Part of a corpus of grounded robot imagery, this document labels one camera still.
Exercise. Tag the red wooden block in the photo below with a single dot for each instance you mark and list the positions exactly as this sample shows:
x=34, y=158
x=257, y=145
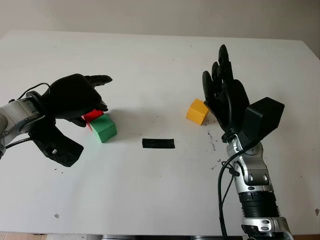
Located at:
x=93, y=115

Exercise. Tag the black tape strip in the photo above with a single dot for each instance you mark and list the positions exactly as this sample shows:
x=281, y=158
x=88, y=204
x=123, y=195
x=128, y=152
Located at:
x=158, y=143

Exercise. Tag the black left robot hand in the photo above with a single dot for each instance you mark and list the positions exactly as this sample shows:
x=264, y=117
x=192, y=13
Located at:
x=72, y=97

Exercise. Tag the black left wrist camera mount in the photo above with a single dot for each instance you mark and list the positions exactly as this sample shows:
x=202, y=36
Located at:
x=57, y=147

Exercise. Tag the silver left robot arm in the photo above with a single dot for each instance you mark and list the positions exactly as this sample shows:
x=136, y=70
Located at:
x=20, y=112

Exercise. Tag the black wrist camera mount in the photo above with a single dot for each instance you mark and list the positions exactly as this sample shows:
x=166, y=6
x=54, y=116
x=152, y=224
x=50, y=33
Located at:
x=265, y=115
x=57, y=147

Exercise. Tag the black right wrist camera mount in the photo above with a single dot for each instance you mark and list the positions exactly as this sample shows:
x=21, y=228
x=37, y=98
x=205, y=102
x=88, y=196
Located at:
x=265, y=115

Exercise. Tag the yellow wooden block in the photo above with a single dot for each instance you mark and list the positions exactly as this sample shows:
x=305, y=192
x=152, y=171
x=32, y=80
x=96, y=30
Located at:
x=196, y=111

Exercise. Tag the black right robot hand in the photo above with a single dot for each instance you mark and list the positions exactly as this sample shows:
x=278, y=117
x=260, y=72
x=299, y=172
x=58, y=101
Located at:
x=230, y=105

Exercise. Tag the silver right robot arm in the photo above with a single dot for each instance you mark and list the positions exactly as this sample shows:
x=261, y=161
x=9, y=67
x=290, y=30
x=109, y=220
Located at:
x=252, y=175

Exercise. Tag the green wooden block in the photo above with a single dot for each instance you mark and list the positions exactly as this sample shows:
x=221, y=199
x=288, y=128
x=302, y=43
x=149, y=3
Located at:
x=105, y=127

